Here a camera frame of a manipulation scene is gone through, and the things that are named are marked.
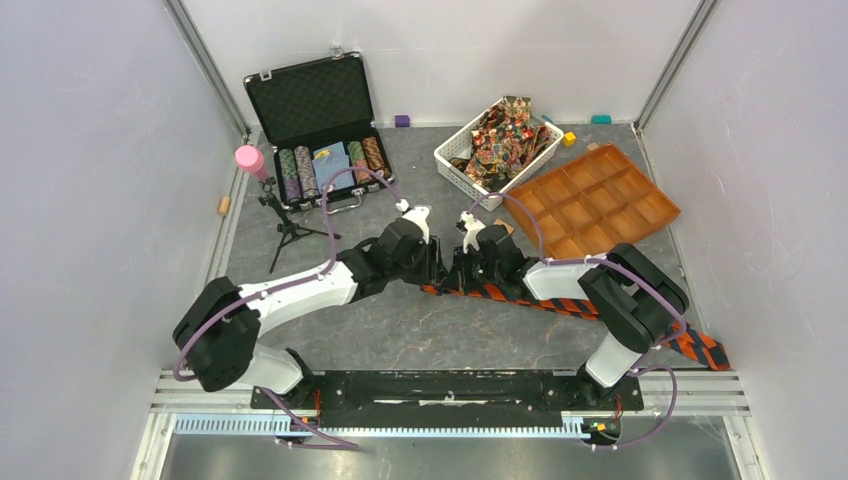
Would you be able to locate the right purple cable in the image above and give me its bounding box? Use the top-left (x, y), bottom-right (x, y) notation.
top-left (463, 192), bottom-right (690, 452)

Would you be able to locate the orange navy striped tie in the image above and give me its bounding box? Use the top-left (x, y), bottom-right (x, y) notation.
top-left (420, 284), bottom-right (731, 371)

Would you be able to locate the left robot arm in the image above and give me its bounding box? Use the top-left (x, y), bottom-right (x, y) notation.
top-left (172, 206), bottom-right (438, 408)

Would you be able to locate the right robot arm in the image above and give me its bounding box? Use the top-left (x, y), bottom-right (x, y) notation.
top-left (437, 225), bottom-right (690, 408)

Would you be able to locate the wooden compartment tray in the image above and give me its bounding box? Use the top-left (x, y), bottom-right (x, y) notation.
top-left (503, 144), bottom-right (680, 259)

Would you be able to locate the pink microphone on tripod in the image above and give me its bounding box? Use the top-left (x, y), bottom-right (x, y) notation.
top-left (234, 145), bottom-right (341, 273)

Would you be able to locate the teal block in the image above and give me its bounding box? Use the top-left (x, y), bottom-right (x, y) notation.
top-left (590, 114), bottom-right (612, 125)

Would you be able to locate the white plastic basket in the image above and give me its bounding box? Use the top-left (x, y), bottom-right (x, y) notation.
top-left (434, 95), bottom-right (564, 211)

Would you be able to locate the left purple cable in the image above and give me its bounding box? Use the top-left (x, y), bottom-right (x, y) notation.
top-left (173, 165), bottom-right (409, 452)

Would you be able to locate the brown wooden block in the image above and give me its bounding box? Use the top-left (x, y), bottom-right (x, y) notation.
top-left (494, 219), bottom-right (514, 234)

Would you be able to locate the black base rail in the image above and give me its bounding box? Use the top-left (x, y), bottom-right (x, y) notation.
top-left (282, 370), bottom-right (644, 429)

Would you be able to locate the cork piece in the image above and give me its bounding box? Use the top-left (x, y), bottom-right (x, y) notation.
top-left (217, 196), bottom-right (232, 217)

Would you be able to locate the black poker chip case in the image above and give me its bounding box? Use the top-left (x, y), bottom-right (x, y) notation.
top-left (243, 51), bottom-right (396, 212)

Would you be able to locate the patterned colourful ties pile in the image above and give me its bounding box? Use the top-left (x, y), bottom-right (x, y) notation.
top-left (450, 95), bottom-right (552, 192)

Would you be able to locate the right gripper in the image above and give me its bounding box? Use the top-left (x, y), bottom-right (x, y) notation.
top-left (441, 244), bottom-right (503, 294)

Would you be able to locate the small yellow cube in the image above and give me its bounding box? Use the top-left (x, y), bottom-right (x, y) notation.
top-left (562, 131), bottom-right (577, 146)

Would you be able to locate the purple cable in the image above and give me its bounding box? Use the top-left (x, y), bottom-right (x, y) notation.
top-left (173, 165), bottom-right (409, 452)
top-left (463, 192), bottom-right (690, 452)

